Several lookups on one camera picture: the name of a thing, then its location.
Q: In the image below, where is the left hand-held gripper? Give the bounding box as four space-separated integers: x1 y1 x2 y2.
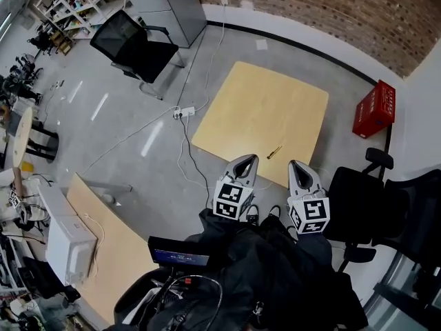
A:
212 153 260 223

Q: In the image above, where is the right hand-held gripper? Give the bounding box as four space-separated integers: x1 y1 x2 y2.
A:
286 160 330 234

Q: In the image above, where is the person's right forearm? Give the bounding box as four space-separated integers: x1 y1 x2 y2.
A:
296 232 334 272

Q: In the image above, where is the person's left forearm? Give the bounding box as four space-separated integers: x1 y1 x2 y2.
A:
198 208 242 241

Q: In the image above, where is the person's left shoe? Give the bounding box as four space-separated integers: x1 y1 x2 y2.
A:
245 204 260 225

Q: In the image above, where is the black office chair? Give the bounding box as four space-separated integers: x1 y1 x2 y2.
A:
323 147 441 274

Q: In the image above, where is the square wooden table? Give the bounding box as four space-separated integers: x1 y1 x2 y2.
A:
191 61 329 188

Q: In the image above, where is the white power strip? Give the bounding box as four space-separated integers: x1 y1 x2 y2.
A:
172 106 196 120

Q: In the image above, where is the black chest screen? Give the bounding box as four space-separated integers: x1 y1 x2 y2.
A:
147 235 211 268

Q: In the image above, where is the person's black jacket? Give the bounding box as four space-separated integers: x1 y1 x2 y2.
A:
113 207 369 331

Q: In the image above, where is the grey desk leg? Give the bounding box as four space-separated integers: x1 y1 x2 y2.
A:
81 179 134 206

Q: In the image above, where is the large wooden desk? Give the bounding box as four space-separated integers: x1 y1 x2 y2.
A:
66 172 161 327

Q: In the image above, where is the black equipment bag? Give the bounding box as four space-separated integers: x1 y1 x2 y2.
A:
113 270 225 331

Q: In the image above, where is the black mesh visitor chair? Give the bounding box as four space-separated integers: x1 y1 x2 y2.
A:
90 10 185 101

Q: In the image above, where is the grey metal cabinet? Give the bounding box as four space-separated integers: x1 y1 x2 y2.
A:
115 0 208 48

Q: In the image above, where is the white box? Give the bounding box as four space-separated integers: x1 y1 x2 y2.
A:
37 183 79 220

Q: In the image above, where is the white microwave oven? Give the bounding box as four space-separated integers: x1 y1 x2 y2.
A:
45 215 98 286

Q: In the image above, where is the round wooden table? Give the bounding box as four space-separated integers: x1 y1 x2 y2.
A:
12 106 59 168

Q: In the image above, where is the white metal shelf unit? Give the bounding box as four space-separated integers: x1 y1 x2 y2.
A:
36 0 127 40

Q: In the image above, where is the black floor cable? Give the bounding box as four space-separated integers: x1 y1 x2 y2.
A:
178 117 210 210

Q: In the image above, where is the long white floor cable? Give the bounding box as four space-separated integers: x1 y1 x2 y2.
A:
81 106 180 177

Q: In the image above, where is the white cable on desk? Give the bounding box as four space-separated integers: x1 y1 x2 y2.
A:
84 213 105 277

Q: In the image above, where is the white wall socket cable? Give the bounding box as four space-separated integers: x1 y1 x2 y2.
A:
194 3 227 112

